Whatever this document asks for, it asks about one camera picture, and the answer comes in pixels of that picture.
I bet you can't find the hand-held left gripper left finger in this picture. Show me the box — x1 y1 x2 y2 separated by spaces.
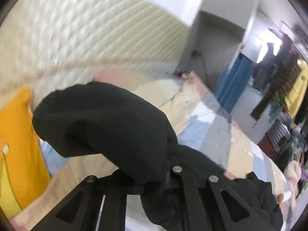
31 170 144 231

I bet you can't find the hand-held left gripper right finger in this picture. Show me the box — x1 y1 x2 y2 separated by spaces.
168 166 263 231

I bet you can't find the black garment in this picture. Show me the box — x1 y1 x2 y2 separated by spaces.
32 80 284 231

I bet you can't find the patchwork quilt bed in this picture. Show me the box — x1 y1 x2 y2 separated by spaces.
10 69 300 231

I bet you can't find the beige cloth bundle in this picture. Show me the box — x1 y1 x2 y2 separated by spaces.
283 161 304 198

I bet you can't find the yellow cloth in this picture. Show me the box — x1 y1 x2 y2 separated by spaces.
0 86 51 220

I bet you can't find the blue curtain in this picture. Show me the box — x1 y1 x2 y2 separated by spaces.
214 53 256 114

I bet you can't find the yellow hanging garment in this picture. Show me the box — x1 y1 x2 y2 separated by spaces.
284 60 308 119

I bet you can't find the white padded headboard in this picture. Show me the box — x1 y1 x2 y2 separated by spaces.
0 0 193 106

